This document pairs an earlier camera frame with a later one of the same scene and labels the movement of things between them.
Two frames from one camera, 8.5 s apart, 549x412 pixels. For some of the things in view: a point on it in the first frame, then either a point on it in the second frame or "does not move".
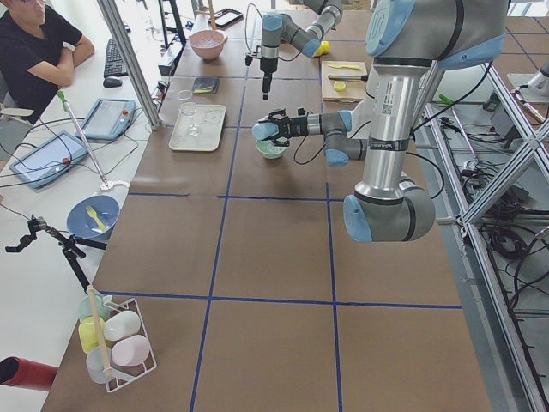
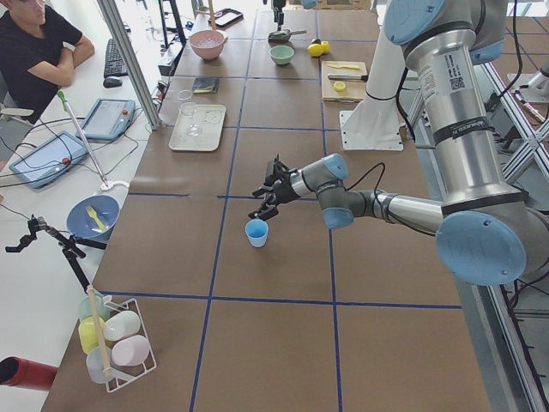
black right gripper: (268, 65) to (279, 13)
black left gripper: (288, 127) to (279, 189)
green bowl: (267, 148) to (281, 54)
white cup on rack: (121, 325) does not move
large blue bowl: (93, 216) does not move
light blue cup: (262, 130) to (257, 232)
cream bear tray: (202, 132) does not move
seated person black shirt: (39, 45) does not move
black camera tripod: (69, 243) does not move
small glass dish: (184, 94) does not move
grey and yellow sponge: (206, 85) does not move
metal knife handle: (348, 77) does not move
